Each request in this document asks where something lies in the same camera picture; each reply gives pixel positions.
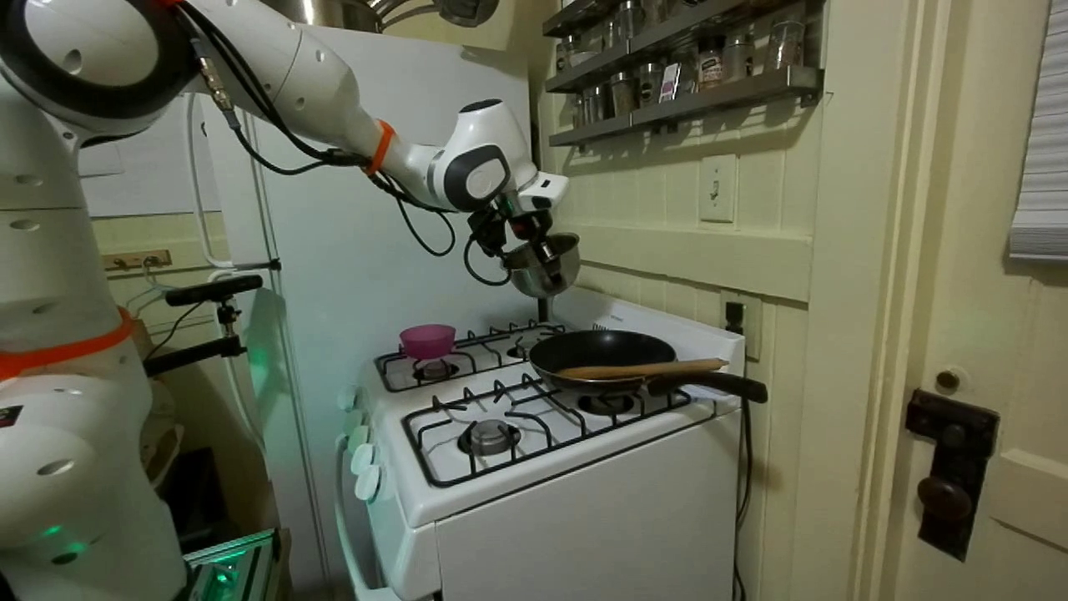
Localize green lit equipment box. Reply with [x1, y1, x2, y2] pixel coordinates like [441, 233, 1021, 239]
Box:
[177, 527, 279, 601]

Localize wooden spatula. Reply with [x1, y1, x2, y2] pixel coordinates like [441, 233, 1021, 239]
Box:
[552, 353, 733, 389]

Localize black stove power cord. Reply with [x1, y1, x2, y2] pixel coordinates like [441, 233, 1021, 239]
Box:
[726, 396, 757, 601]

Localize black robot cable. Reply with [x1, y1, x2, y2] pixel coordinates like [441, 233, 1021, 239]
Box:
[177, 0, 518, 294]

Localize black door lock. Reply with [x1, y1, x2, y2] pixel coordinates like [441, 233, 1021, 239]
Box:
[902, 385, 1001, 565]

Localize pink plastic cup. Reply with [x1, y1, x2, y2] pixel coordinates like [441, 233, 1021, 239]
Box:
[398, 320, 461, 364]

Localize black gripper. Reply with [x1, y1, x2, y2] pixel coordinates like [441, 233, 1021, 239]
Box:
[487, 170, 570, 327]

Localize cream panel door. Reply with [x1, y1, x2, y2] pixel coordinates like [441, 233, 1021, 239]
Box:
[886, 0, 1068, 601]

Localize wall spice rack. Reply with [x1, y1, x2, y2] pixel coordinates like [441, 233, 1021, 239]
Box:
[539, 0, 829, 149]

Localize silver metal bowl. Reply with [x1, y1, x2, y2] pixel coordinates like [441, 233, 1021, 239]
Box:
[496, 231, 584, 299]

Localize black frying pan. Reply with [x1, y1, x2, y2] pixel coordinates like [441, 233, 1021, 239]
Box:
[528, 327, 770, 408]

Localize white window blind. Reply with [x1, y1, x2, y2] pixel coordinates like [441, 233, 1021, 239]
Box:
[1005, 0, 1068, 266]

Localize white gas stove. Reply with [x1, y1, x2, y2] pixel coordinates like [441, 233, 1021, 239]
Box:
[334, 288, 751, 601]

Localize black stove grate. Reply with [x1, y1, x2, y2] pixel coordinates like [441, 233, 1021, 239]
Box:
[401, 369, 721, 491]
[375, 320, 574, 396]

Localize white refrigerator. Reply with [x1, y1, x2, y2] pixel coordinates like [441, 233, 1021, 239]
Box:
[192, 26, 539, 588]

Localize black camera on stand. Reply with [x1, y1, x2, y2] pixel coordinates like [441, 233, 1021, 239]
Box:
[139, 272, 268, 382]

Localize hanging metal pots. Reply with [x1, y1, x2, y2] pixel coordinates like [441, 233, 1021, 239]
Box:
[262, 0, 504, 32]

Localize cream wall switch plate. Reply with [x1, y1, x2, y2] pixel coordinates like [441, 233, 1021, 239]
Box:
[696, 152, 741, 226]

